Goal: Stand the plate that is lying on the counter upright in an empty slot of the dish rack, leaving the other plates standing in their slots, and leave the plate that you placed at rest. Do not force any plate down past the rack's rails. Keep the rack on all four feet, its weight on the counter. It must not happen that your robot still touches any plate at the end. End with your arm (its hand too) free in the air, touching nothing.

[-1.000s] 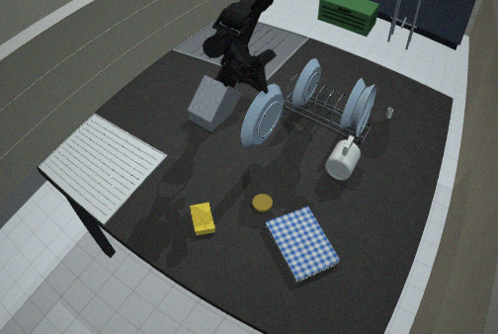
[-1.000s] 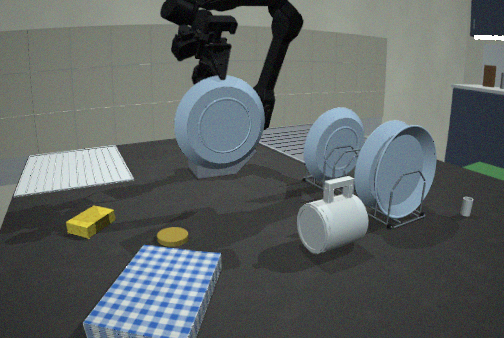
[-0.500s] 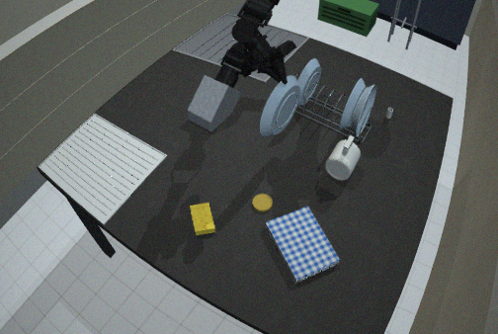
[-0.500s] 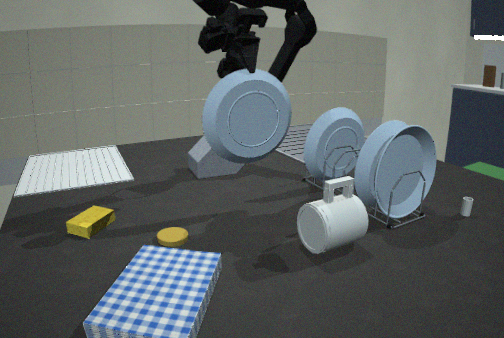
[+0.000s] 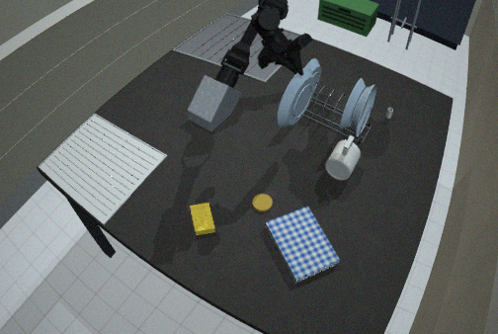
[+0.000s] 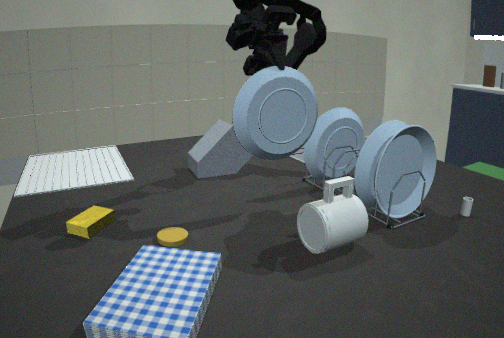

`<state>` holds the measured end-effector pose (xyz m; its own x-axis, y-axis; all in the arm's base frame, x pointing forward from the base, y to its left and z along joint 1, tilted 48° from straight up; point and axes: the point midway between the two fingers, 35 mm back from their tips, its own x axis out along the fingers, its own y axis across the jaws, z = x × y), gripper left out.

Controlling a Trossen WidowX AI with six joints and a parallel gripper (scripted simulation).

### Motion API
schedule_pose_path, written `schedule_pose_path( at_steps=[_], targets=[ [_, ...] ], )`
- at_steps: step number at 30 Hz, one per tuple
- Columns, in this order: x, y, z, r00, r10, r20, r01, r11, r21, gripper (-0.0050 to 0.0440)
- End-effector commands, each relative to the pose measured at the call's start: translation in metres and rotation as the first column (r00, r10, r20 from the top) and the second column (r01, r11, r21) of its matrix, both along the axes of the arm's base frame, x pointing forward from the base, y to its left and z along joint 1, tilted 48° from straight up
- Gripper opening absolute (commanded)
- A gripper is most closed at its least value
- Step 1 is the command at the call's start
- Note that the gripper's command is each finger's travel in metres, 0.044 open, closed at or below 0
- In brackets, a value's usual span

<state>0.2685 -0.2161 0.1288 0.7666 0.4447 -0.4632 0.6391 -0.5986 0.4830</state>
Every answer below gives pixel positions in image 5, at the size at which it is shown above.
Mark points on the white ribbed draining mat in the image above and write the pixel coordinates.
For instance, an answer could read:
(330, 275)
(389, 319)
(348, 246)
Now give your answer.
(100, 166)

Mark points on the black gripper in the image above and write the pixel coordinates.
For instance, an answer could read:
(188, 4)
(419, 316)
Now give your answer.
(290, 57)

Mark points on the light blue plate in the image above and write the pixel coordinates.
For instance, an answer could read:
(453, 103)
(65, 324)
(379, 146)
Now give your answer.
(366, 101)
(315, 69)
(352, 103)
(296, 98)

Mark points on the white mug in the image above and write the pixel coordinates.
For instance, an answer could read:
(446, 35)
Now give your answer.
(342, 162)

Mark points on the yellow sponge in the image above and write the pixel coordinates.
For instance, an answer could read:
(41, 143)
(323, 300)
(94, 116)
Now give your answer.
(202, 219)

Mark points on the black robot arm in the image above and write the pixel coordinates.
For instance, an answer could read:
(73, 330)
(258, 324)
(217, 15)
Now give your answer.
(238, 55)

